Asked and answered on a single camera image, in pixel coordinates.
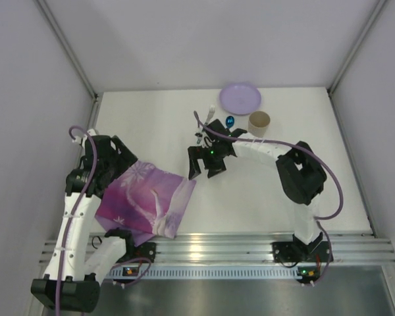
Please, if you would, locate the left aluminium frame post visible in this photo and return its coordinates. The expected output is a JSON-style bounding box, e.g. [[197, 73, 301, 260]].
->
[[36, 0, 101, 99]]

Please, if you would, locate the beige paper cup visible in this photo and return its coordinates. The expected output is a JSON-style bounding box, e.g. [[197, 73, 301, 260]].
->
[[248, 111, 271, 138]]

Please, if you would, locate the aluminium mounting rail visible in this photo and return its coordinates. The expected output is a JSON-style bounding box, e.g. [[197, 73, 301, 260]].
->
[[152, 233, 395, 265]]

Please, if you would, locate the perforated cable duct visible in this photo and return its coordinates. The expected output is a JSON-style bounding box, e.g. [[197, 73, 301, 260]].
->
[[106, 265, 317, 280]]

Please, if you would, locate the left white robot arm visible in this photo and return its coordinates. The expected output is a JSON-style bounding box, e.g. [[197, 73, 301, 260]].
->
[[30, 135, 138, 313]]

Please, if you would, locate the purple printed placemat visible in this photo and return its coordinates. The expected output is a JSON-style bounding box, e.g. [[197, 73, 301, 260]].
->
[[95, 161, 196, 246]]

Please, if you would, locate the blue metallic spoon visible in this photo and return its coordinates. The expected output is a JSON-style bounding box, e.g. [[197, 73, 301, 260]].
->
[[225, 115, 235, 129]]

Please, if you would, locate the fork with teal handle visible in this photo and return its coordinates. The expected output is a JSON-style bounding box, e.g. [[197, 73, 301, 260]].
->
[[196, 105, 216, 145]]

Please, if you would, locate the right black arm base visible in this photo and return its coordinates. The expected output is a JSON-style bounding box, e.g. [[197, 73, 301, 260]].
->
[[271, 241, 330, 265]]

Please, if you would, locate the lilac plastic plate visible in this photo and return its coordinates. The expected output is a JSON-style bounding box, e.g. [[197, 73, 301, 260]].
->
[[219, 82, 262, 115]]

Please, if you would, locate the right aluminium frame post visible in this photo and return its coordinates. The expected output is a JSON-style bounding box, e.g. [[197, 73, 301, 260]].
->
[[327, 0, 391, 96]]

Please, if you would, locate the aluminium frame post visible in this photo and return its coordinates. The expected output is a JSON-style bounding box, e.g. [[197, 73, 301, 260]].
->
[[327, 0, 391, 96], [36, 0, 101, 99]]

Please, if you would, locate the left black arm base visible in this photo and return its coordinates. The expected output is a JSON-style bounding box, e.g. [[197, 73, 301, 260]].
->
[[116, 242, 157, 263]]

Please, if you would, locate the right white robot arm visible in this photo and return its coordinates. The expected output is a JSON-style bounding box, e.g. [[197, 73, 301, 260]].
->
[[188, 119, 327, 255]]

